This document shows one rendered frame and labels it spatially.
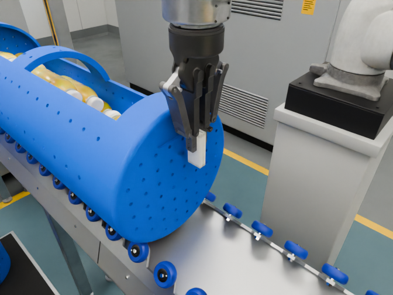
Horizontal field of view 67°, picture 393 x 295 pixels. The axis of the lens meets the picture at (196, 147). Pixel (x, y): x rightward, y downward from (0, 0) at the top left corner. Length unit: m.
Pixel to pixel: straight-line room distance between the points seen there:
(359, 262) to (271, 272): 1.35
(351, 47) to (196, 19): 0.63
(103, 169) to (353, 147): 0.70
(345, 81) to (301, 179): 0.35
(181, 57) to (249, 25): 1.86
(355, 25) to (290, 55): 1.22
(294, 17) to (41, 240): 2.02
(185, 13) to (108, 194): 0.28
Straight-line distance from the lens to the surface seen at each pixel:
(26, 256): 1.80
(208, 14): 0.38
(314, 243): 1.25
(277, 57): 2.18
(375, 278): 1.94
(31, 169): 0.96
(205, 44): 0.40
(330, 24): 2.00
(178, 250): 0.65
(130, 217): 0.51
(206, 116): 0.48
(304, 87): 0.96
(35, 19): 5.45
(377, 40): 0.92
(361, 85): 0.98
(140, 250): 0.60
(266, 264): 0.65
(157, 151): 0.48
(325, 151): 1.00
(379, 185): 2.52
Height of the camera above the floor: 1.46
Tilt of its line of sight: 35 degrees down
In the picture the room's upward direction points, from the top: straight up
